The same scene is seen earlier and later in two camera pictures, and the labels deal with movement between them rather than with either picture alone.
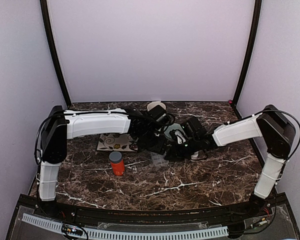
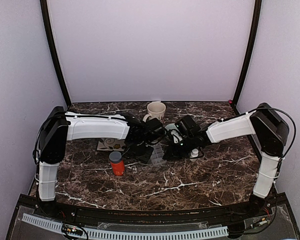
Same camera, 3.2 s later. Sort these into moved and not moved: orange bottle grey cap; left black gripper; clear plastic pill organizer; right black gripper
Moved: left black gripper
Not moved: orange bottle grey cap; clear plastic pill organizer; right black gripper
